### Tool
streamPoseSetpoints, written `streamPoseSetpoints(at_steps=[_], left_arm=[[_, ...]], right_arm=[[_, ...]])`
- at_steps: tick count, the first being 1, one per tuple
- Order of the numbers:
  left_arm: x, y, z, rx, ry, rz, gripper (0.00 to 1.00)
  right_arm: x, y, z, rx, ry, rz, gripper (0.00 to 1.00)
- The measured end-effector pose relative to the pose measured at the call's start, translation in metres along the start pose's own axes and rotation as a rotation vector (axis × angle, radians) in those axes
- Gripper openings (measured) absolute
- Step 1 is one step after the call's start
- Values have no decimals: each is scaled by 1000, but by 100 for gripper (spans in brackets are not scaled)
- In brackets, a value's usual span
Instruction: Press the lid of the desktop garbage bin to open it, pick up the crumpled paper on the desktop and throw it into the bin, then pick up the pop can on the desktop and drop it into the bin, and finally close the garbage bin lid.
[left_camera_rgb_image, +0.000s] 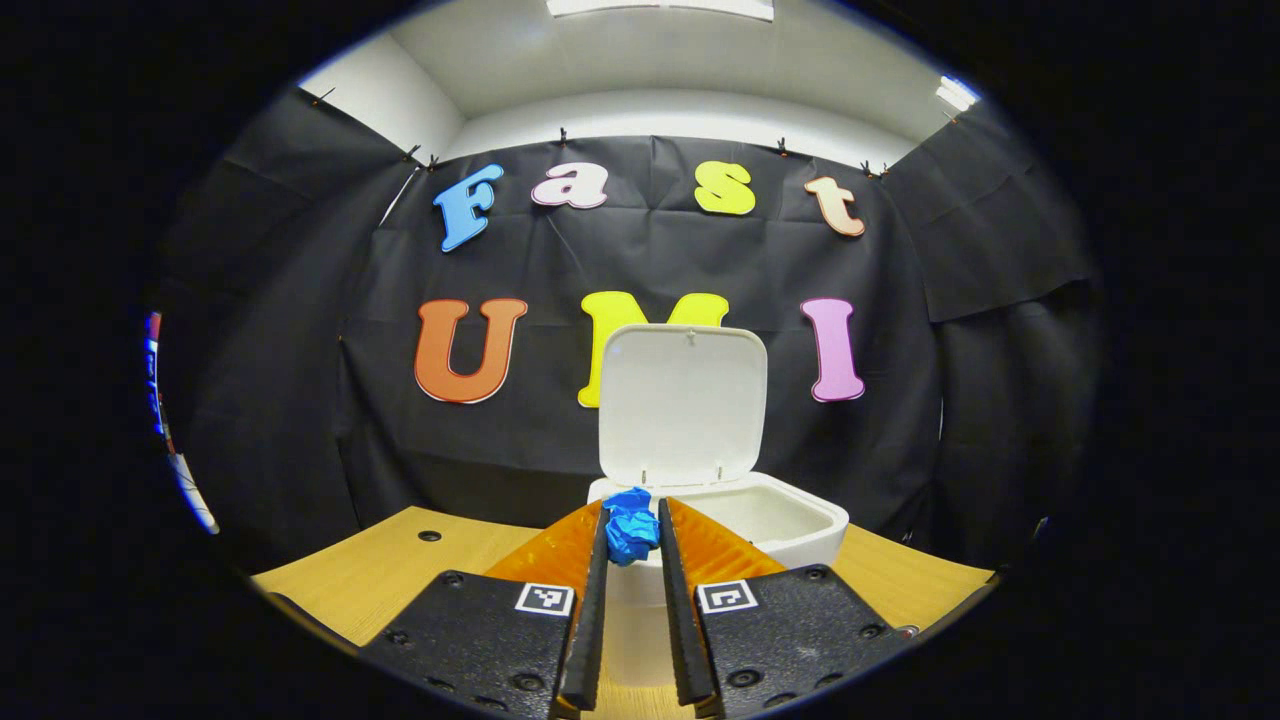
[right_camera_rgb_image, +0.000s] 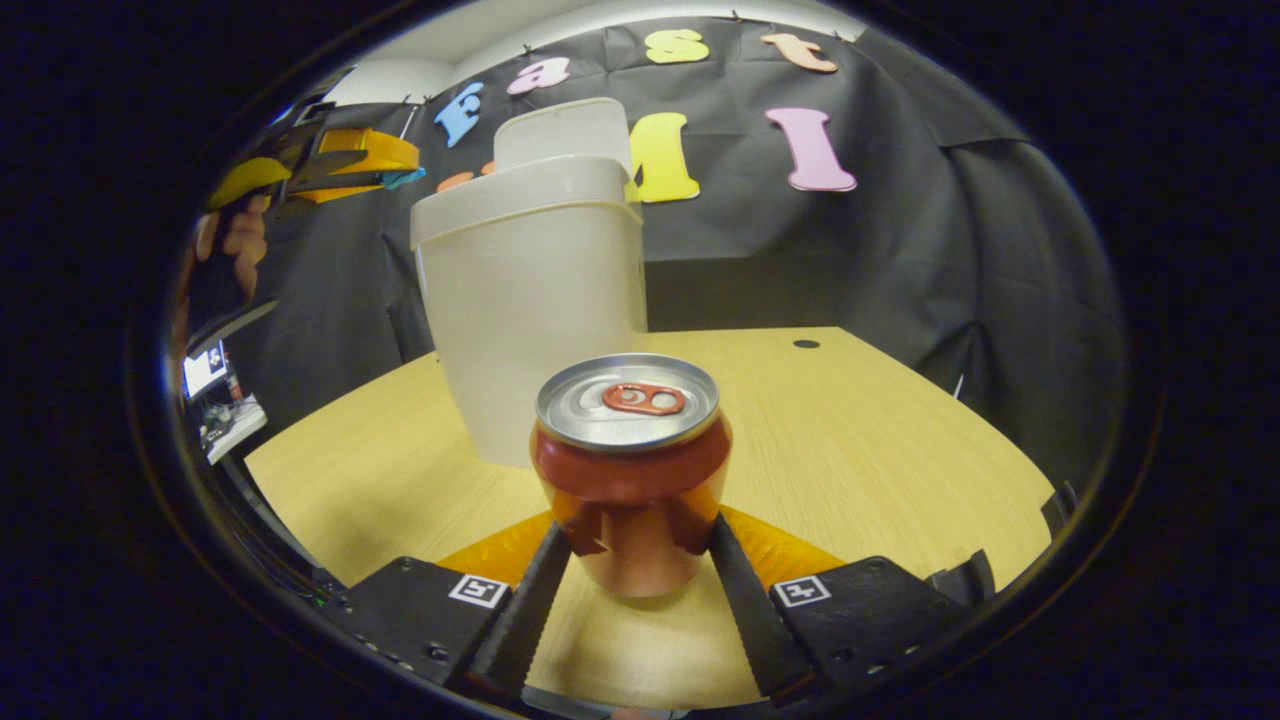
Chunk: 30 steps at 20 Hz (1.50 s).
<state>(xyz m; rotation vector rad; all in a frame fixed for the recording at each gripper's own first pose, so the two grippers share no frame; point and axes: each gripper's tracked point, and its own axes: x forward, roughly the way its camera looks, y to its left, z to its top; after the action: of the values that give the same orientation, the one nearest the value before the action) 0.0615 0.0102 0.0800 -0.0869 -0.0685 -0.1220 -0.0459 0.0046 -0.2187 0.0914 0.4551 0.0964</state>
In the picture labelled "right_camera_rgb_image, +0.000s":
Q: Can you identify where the computer monitor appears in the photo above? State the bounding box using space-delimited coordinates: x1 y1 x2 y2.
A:
182 342 230 402

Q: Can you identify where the white side table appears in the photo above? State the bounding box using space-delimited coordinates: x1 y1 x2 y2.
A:
200 395 269 466

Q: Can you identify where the white desktop garbage bin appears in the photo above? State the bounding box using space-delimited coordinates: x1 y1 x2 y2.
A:
410 97 649 469

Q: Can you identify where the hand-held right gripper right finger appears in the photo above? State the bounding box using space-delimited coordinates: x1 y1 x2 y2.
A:
707 505 976 704

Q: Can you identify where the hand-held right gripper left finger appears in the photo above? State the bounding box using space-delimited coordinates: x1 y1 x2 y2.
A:
318 510 574 704

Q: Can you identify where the wooden desktop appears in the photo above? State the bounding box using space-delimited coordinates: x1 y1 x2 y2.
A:
245 327 1056 711

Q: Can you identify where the black backdrop cloth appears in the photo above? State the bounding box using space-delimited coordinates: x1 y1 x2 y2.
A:
215 15 1131 491

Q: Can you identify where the red pop can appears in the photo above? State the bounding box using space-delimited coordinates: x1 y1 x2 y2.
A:
530 353 733 599

